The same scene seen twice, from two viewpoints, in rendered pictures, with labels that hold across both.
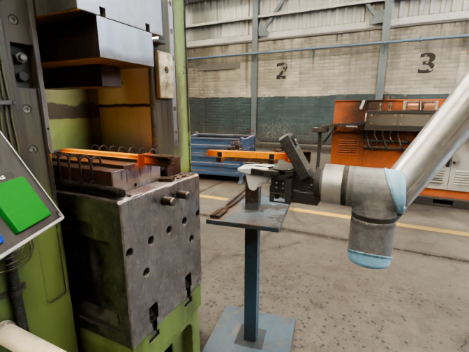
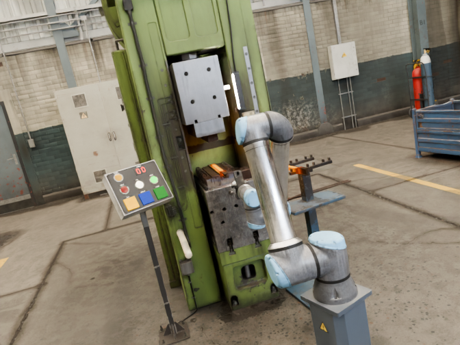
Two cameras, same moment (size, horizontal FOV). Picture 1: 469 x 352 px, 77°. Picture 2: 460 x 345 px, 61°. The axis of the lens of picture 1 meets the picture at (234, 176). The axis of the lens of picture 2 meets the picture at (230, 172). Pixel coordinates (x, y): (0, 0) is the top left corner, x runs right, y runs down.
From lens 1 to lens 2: 200 cm
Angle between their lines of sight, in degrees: 52
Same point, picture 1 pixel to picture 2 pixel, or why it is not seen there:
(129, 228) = (210, 202)
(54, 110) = (213, 144)
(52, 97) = not seen: hidden behind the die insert
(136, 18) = (212, 116)
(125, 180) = (213, 183)
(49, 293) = (196, 224)
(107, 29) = (198, 126)
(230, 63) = not seen: outside the picture
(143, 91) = not seen: hidden behind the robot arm
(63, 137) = (219, 156)
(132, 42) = (211, 126)
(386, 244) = (250, 218)
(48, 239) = (194, 203)
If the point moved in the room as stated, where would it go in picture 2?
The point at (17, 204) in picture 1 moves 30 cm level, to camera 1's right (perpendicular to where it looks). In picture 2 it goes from (159, 192) to (185, 197)
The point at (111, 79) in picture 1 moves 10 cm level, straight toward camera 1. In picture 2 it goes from (212, 138) to (205, 142)
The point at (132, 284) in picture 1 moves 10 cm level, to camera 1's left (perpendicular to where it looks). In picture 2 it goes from (215, 226) to (207, 223)
